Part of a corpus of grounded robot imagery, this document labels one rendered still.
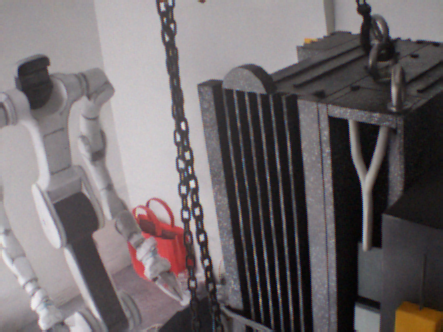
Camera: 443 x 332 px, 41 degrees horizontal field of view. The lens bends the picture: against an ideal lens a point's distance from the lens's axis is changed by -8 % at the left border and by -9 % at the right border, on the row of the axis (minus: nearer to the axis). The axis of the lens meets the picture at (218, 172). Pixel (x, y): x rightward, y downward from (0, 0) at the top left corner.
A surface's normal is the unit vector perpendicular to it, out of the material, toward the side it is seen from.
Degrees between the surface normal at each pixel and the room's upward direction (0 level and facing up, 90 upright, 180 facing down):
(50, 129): 96
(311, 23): 90
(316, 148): 90
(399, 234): 90
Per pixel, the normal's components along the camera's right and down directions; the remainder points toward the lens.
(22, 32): 0.72, 0.19
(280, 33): -0.68, 0.38
